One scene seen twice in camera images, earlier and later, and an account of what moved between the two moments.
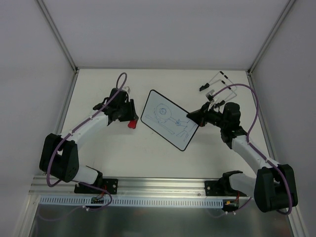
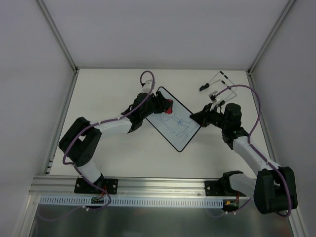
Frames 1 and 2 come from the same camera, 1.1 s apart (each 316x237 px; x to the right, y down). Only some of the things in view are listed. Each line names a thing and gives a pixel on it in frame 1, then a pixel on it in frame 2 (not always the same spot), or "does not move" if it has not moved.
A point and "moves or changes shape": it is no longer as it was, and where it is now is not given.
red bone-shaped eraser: x=132 y=124 moves or changes shape
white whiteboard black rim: x=169 y=119 moves or changes shape
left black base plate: x=110 y=184 does not move
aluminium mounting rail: x=129 y=187 does not move
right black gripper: x=205 y=114 does not move
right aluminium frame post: x=260 y=54 does not move
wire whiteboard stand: x=207 y=84 does not move
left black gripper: x=132 y=110 → x=159 y=103
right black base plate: x=221 y=188 does not move
